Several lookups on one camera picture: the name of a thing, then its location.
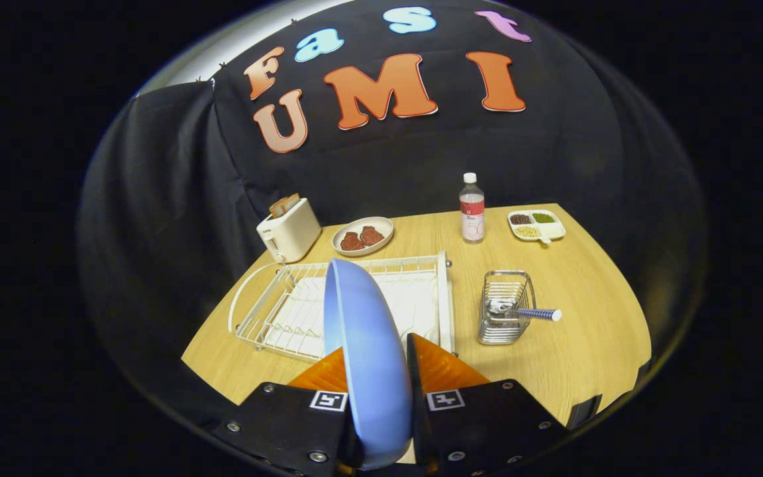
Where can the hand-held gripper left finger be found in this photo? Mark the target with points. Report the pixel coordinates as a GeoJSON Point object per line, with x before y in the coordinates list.
{"type": "Point", "coordinates": [289, 424]}

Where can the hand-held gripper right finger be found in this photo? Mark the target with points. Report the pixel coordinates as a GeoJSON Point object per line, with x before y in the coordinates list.
{"type": "Point", "coordinates": [414, 371]}

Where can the blue plate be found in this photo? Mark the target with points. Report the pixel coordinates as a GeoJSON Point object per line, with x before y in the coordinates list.
{"type": "Point", "coordinates": [368, 364]}

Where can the white toaster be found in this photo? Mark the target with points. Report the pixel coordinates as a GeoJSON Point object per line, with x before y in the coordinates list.
{"type": "Point", "coordinates": [292, 235]}

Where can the brown bread slice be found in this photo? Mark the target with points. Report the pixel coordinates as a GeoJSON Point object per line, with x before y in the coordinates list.
{"type": "Point", "coordinates": [279, 208]}
{"type": "Point", "coordinates": [292, 201]}

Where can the black backdrop cloth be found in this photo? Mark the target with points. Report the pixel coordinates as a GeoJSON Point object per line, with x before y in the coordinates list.
{"type": "Point", "coordinates": [421, 172]}

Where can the cream oval dish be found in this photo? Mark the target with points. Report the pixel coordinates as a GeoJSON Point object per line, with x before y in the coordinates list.
{"type": "Point", "coordinates": [381, 224]}

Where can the clear plastic bottle red label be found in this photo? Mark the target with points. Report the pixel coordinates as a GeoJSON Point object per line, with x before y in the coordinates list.
{"type": "Point", "coordinates": [471, 225]}

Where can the brown meat piece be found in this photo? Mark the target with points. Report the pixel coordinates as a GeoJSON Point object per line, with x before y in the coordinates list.
{"type": "Point", "coordinates": [372, 236]}
{"type": "Point", "coordinates": [352, 242]}

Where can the white divided tray with beans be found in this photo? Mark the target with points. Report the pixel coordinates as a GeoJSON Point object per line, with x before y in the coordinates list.
{"type": "Point", "coordinates": [552, 229]}

